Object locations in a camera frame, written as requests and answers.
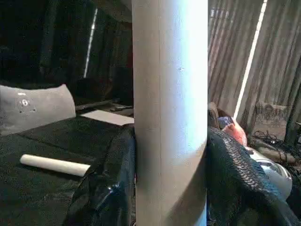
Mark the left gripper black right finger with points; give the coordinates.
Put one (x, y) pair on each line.
(235, 183)

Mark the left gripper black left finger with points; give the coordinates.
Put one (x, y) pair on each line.
(110, 188)

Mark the white plastic table leg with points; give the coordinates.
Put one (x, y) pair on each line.
(54, 164)
(169, 94)

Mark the pink red object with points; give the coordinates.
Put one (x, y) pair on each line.
(236, 134)

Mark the white flat board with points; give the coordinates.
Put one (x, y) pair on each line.
(105, 116)

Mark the black work mat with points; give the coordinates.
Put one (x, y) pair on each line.
(47, 141)

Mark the small black remote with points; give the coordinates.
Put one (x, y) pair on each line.
(121, 108)

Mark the black sofa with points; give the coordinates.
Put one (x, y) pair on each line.
(98, 91)

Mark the light grey pillow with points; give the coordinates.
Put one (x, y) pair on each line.
(35, 110)

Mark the grey curtain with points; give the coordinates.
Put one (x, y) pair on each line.
(277, 58)

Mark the dark curtain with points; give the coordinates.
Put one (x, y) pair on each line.
(47, 35)

